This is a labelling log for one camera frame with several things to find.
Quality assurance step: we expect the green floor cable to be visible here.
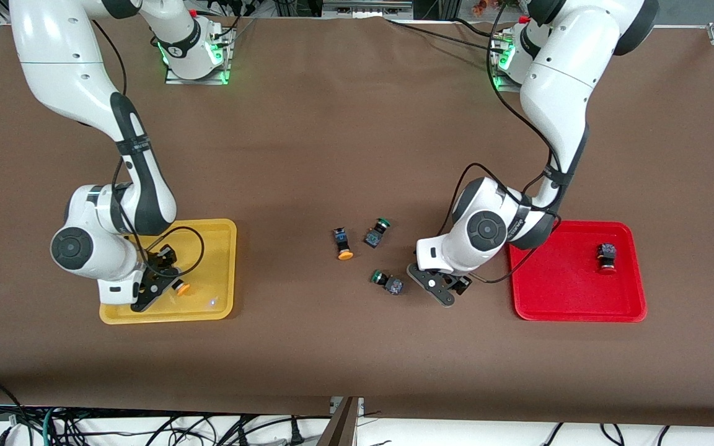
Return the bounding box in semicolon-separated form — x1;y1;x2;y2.
43;406;61;446

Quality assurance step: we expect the grey metal box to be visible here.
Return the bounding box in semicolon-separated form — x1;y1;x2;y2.
322;0;414;19

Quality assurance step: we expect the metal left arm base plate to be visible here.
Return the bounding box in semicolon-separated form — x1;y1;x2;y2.
491;34;526;94

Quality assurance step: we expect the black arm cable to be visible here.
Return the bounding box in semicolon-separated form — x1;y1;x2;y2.
90;19;206;279
450;0;563;286

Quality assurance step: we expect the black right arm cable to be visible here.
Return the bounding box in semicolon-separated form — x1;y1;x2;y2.
90;19;206;279

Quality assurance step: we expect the red plastic tray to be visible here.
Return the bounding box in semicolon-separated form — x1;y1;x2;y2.
507;220;648;323

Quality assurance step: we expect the green push button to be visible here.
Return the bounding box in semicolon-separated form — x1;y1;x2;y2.
364;217;392;249
371;269;405;296

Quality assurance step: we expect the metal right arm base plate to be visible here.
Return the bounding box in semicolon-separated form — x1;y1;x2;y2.
165;28;232;85

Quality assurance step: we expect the brown metal table leg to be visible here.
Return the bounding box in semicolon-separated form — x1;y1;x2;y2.
317;396;364;446

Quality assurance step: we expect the short black table cable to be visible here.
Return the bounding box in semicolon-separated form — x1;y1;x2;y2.
453;17;504;37

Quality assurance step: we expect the long black table cable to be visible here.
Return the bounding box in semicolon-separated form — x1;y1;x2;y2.
385;17;497;48

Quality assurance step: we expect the brown table mat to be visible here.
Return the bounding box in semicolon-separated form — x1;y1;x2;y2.
0;12;714;428

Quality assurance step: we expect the yellow plastic tray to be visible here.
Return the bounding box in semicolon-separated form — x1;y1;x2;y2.
99;218;237;325

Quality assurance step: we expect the red push button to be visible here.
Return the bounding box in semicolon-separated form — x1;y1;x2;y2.
596;243;618;274

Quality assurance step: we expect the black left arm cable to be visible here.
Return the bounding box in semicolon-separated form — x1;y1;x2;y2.
450;0;563;286

